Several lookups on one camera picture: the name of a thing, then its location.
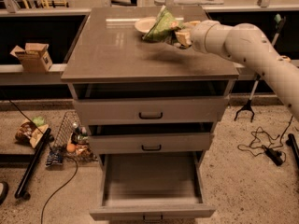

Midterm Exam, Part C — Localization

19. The green jalapeno chip bag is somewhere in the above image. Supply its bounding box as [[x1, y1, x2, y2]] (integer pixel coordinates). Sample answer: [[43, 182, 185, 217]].
[[142, 6, 184, 43]]

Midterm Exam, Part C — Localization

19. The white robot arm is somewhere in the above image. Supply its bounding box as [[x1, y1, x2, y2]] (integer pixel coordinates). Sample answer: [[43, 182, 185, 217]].
[[176, 20, 299, 120]]

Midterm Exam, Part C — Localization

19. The grey drawer cabinet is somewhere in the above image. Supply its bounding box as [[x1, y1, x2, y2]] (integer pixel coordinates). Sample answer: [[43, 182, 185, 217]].
[[61, 5, 240, 222]]

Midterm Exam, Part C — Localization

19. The top grey drawer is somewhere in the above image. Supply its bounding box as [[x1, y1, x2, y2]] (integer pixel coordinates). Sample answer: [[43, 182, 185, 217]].
[[74, 97, 228, 125]]

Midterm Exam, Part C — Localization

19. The grey drawer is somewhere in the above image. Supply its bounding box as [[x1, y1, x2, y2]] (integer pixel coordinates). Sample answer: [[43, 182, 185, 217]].
[[74, 97, 228, 125], [89, 133, 213, 154], [90, 152, 215, 223]]

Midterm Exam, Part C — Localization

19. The middle grey drawer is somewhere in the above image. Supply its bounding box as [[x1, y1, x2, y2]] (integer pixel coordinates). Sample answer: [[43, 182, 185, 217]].
[[89, 133, 213, 154]]

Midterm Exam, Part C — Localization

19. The bottom grey drawer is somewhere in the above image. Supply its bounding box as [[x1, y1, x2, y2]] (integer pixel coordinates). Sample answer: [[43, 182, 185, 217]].
[[90, 152, 215, 223]]

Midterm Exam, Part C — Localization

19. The brown snack bag on floor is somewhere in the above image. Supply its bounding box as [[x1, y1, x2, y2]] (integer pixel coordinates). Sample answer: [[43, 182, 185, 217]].
[[15, 117, 49, 148]]

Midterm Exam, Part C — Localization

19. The white paper bowl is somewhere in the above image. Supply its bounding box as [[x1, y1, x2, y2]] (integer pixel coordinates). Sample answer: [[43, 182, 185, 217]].
[[135, 17, 156, 34]]

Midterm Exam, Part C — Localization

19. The reacher grabber tool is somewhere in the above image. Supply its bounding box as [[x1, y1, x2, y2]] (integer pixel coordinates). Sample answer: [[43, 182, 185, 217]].
[[234, 13, 286, 121]]

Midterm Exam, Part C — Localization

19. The yellow tape measure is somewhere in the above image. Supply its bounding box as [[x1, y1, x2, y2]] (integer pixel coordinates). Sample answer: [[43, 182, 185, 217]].
[[280, 55, 291, 63]]

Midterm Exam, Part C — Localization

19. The black pole right floor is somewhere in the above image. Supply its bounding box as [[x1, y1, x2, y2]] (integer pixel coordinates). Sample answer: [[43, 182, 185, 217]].
[[286, 133, 299, 167]]

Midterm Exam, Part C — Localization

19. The open cardboard box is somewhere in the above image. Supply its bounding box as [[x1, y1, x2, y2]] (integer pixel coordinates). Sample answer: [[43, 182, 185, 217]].
[[10, 43, 52, 73]]

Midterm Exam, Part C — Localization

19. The blue snack packet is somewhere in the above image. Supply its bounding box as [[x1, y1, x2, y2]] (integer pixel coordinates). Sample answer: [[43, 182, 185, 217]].
[[46, 149, 64, 167]]

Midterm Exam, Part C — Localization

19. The black pole on floor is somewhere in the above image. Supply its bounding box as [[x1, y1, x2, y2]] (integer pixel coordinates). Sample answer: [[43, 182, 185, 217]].
[[14, 128, 51, 200]]

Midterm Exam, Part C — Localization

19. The black power adapter with cable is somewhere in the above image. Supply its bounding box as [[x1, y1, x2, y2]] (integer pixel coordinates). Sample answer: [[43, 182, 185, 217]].
[[237, 117, 293, 166]]

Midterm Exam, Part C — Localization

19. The wire basket with groceries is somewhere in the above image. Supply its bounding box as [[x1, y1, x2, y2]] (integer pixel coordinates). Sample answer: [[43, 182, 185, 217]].
[[51, 111, 97, 163]]

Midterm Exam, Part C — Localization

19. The black cable left floor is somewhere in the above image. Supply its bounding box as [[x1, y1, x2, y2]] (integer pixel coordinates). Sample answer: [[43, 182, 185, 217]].
[[0, 91, 78, 224]]

